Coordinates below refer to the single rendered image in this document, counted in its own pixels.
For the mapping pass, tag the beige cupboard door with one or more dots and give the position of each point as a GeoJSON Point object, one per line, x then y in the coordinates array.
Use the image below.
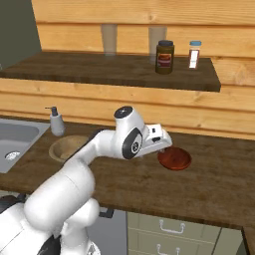
{"type": "Point", "coordinates": [229, 241]}

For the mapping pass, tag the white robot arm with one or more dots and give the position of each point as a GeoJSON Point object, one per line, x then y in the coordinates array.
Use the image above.
{"type": "Point", "coordinates": [63, 196]}

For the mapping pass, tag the grey metal sink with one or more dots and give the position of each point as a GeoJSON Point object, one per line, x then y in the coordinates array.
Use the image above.
{"type": "Point", "coordinates": [16, 137]}

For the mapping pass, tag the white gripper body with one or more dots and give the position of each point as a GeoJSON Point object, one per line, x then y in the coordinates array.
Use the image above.
{"type": "Point", "coordinates": [162, 144]}

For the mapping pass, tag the grey dishwasher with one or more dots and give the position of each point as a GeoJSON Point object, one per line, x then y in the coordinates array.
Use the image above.
{"type": "Point", "coordinates": [111, 234]}

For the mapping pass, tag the grey soap dispenser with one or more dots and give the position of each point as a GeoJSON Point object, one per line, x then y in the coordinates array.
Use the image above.
{"type": "Point", "coordinates": [57, 123]}

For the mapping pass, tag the dark wooden shelf board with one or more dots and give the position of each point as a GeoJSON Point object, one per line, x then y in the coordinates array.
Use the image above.
{"type": "Point", "coordinates": [109, 71]}

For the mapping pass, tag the tan wooden bowl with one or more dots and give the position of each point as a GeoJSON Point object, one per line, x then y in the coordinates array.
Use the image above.
{"type": "Point", "coordinates": [64, 148]}

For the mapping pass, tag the red-brown bowl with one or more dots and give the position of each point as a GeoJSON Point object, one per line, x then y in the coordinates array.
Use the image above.
{"type": "Point", "coordinates": [175, 159]}

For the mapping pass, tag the spice shaker with blue lid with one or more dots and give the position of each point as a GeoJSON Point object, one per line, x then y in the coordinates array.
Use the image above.
{"type": "Point", "coordinates": [194, 56]}

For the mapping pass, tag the beige drawer front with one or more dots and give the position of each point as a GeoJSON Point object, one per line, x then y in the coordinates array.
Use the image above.
{"type": "Point", "coordinates": [142, 244]}
{"type": "Point", "coordinates": [199, 229]}

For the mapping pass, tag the dark jar with black lid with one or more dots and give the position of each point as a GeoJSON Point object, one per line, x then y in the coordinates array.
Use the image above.
{"type": "Point", "coordinates": [164, 59]}

